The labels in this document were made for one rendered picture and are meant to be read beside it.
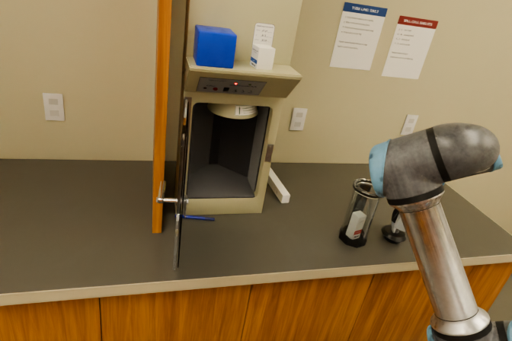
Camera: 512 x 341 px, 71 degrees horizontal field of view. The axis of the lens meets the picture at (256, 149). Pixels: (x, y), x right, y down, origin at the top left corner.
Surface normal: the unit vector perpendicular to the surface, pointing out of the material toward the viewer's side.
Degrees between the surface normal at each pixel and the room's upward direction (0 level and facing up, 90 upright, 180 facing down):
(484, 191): 90
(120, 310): 90
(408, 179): 76
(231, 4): 90
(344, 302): 90
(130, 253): 0
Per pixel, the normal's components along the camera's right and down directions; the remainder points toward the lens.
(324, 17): 0.24, 0.46
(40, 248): 0.15, -0.89
